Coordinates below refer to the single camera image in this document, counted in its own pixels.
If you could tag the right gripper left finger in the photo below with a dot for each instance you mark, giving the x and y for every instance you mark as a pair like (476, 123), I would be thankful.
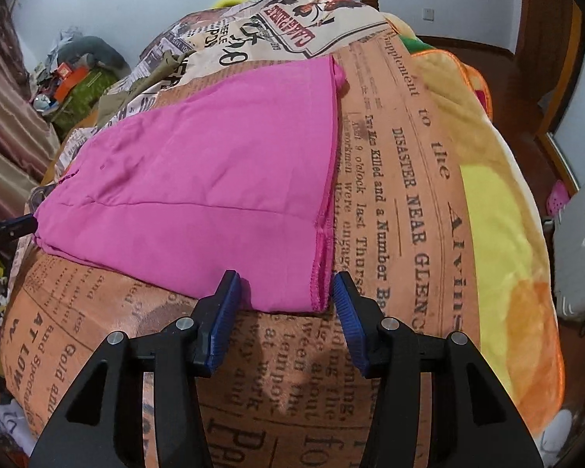
(98, 422)

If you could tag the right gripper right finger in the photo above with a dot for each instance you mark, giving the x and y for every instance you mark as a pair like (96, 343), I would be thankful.
(474, 422)

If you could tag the pink pants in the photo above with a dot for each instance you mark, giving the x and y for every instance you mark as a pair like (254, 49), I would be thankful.
(237, 176)

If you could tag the yellow orange plush blanket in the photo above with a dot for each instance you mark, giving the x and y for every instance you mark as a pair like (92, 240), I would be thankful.
(518, 323)

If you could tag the newspaper print bed cover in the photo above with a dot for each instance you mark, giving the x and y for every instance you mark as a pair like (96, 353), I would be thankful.
(287, 393)

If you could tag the white appliance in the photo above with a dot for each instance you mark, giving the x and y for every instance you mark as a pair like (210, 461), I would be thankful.
(569, 259)

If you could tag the striped red curtain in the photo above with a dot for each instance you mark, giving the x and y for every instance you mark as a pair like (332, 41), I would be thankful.
(27, 143)

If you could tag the white wardrobe sliding door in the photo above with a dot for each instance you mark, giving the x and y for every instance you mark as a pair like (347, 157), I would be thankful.
(562, 133)

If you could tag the green storage basket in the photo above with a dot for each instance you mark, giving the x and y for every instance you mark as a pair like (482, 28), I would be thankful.
(81, 98)

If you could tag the wooden door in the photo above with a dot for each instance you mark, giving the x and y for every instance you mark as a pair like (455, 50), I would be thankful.
(550, 51)

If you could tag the orange box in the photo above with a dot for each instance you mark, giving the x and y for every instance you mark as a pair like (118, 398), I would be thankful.
(69, 78)

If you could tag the olive green folded pants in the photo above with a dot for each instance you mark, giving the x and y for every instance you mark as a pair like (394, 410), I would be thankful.
(170, 70)

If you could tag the wall power socket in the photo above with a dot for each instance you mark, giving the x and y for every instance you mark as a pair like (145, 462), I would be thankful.
(428, 13)

